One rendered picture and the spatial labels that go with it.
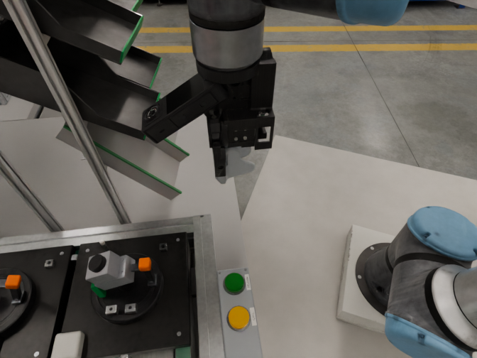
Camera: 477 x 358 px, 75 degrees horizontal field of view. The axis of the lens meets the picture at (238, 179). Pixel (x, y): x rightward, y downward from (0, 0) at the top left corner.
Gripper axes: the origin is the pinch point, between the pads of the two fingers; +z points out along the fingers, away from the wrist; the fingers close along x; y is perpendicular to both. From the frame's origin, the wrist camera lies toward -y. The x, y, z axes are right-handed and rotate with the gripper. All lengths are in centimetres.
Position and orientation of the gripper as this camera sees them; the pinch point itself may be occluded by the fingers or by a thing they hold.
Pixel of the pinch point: (218, 177)
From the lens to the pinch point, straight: 49.4
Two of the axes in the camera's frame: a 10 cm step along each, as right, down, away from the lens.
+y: 9.9, -1.0, 0.9
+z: 0.0, 6.5, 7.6
